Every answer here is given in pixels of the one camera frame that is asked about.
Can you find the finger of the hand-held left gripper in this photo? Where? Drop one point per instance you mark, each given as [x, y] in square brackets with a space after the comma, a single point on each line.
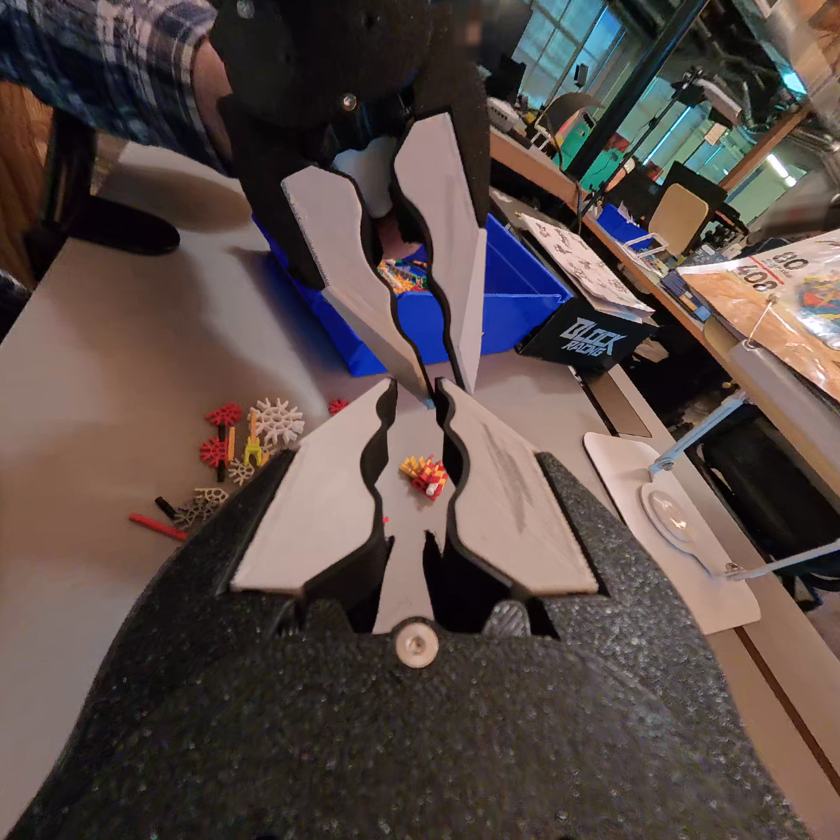
[341, 249]
[453, 229]

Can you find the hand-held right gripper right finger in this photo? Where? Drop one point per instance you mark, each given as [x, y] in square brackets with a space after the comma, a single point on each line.
[518, 525]

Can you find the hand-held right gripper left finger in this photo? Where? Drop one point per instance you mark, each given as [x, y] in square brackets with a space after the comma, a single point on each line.
[315, 512]

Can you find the heap of mixed toy pieces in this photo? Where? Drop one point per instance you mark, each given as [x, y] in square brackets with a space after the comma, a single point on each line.
[410, 279]

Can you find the yellow-green clip connector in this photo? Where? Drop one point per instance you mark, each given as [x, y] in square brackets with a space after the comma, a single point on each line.
[253, 453]

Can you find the blue plastic bin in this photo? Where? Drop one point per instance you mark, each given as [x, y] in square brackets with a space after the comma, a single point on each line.
[512, 295]

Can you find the half-built spoke toy model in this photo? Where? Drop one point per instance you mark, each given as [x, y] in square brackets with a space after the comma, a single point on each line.
[157, 526]

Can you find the pale grey small connector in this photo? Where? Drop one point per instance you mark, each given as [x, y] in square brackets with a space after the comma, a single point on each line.
[239, 472]

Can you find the large white snowflake connector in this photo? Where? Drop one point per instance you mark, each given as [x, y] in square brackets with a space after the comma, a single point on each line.
[279, 423]

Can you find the red yellow connector cluster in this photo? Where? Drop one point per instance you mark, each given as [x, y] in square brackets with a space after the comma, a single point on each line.
[426, 479]

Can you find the light grey fan connector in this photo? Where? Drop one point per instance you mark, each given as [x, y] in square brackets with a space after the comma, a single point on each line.
[211, 495]

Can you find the curved wooden desk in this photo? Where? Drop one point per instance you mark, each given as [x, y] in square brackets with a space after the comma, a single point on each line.
[538, 167]

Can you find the small red fan connector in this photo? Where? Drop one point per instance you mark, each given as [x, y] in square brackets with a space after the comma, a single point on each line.
[337, 407]

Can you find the printed instruction sheet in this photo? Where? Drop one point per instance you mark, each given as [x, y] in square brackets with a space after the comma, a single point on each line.
[577, 256]

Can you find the black printed cardboard box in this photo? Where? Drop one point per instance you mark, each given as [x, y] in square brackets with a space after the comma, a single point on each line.
[577, 341]

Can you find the small blue storage bin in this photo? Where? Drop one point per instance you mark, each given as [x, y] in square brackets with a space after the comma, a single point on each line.
[620, 226]

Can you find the black office chair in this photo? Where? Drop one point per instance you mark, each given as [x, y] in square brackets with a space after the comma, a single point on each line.
[571, 108]

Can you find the black stand with round base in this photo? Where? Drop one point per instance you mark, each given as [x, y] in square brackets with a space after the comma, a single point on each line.
[124, 233]

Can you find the beige chair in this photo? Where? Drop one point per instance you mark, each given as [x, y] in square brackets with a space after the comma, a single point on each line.
[679, 220]

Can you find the black metal pole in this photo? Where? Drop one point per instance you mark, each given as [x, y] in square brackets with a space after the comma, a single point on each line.
[646, 82]

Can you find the printed toy package bag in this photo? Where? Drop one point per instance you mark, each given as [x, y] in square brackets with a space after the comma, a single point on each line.
[774, 315]

